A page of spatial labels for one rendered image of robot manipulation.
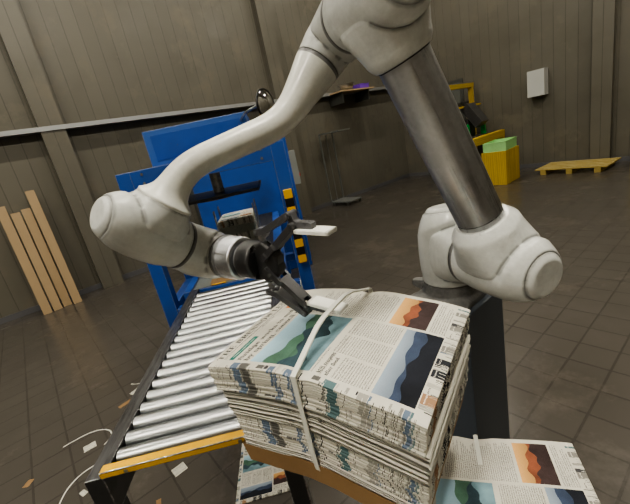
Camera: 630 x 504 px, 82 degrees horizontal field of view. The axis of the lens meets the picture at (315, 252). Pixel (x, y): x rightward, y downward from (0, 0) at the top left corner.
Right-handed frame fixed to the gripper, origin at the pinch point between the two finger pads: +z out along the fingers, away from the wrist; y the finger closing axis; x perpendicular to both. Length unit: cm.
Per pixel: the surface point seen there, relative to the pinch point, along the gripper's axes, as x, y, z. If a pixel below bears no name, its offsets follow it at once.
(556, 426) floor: -115, 130, 38
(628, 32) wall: -840, -77, 104
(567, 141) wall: -861, 99, 32
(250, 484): -28, 137, -84
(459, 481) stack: -5, 46, 19
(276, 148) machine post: -119, -10, -106
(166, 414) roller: 5, 56, -67
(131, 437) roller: 15, 56, -69
